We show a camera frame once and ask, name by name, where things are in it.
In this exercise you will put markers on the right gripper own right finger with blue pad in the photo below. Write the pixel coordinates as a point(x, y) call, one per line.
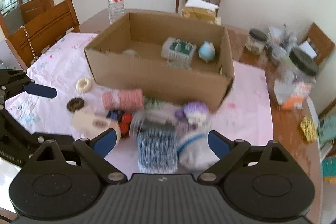
point(229, 154)

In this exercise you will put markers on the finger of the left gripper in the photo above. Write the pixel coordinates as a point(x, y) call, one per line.
point(40, 90)

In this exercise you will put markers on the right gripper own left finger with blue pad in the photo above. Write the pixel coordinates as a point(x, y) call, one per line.
point(93, 153)

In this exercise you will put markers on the beige small carton box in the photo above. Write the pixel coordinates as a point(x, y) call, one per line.
point(92, 125)

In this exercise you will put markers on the grey sock blue stripe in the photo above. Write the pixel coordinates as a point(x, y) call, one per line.
point(194, 153)

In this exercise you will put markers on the blue white round toy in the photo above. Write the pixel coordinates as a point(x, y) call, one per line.
point(207, 51)

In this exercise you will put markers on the cotton swab plastic box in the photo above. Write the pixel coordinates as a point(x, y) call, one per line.
point(178, 50)

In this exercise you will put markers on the black toy red buttons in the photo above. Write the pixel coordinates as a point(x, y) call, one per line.
point(124, 120)

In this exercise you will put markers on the purple white crochet doll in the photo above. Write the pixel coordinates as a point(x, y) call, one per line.
point(196, 113)

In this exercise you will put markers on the cream hair scrunchie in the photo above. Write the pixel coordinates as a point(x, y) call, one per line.
point(83, 85)

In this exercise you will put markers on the wooden chair left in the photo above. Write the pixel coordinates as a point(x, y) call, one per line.
point(34, 38)

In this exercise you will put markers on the pink white knitted roll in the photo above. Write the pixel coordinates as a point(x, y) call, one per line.
point(123, 99)

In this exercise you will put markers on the yellow crochet coaster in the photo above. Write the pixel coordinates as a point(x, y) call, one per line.
point(309, 129)

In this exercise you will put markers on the large clear jar black lid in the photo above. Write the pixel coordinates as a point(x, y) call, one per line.
point(292, 81)

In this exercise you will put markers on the brown cardboard box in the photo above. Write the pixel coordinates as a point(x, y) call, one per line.
point(127, 55)

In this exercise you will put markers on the teal booklet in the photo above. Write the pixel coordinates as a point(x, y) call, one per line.
point(327, 129)

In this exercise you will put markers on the small jar black lid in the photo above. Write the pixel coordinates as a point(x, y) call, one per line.
point(256, 41)

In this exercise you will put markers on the pen holder with pens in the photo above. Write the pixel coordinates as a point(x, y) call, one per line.
point(280, 42)

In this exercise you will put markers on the papers package on chair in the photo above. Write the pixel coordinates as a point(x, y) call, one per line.
point(201, 10)

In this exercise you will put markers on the wooden chair right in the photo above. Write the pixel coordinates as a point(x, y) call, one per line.
point(317, 44)

